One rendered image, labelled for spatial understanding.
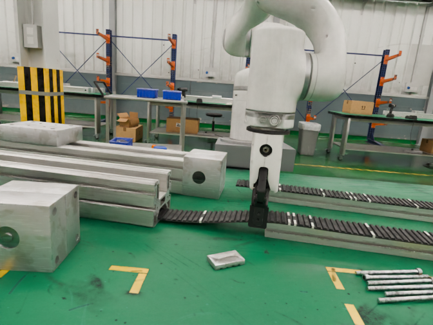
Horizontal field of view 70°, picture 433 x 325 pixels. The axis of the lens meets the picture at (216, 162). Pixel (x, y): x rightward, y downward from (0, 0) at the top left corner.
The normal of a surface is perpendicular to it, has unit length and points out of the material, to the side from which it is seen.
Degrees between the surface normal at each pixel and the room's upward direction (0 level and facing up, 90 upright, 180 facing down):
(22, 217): 90
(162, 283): 0
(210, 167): 90
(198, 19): 90
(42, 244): 90
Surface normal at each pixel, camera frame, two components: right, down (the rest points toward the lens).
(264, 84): -0.48, 0.18
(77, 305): 0.07, -0.97
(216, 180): -0.16, 0.22
